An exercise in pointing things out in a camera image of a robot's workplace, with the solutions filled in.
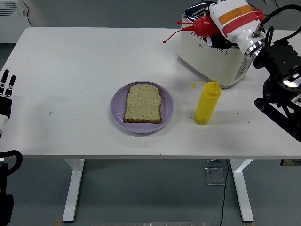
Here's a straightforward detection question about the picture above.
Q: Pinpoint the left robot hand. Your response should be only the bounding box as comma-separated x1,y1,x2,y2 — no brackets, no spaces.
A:
0,69,17,136

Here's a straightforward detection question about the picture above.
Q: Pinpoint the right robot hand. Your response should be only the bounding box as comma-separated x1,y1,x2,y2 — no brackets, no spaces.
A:
203,0,266,51

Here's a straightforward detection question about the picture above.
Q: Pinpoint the red squeeze bottle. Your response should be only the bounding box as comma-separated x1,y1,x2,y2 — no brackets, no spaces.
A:
162,9,265,44

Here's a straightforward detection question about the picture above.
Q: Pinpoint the slice of bread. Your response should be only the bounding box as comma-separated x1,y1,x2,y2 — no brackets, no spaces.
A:
124,83,163,124

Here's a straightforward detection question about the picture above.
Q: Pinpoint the cream and chrome toaster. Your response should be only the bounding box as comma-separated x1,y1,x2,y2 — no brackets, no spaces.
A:
177,1,255,89

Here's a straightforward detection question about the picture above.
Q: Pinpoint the white ribbed appliance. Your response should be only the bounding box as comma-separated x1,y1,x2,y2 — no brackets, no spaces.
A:
0,0,32,45

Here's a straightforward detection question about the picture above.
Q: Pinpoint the yellow squeeze bottle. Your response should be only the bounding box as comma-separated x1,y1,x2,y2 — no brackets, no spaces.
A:
190,78,222,126

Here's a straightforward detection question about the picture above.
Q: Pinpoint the white table leg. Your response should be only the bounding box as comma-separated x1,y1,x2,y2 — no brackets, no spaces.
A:
230,159,255,223
62,158,86,223

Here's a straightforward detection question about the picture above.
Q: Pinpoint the purple round plate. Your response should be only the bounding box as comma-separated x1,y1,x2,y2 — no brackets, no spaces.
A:
111,81,175,134

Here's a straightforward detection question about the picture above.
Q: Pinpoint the table height control panel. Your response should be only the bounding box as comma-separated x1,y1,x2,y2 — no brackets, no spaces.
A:
280,159,301,167

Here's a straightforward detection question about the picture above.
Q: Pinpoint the metal floor socket plate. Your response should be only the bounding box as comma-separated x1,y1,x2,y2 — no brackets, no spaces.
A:
204,167,226,186

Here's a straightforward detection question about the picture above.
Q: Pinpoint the black floor cable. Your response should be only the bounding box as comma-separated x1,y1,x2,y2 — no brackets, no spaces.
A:
248,0,282,16

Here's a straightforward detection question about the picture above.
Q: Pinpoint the black appliance cable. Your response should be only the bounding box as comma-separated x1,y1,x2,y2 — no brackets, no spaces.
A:
23,0,32,27

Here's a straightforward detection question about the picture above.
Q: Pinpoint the black cable under table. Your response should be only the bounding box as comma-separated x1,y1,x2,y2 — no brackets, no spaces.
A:
218,159,230,226

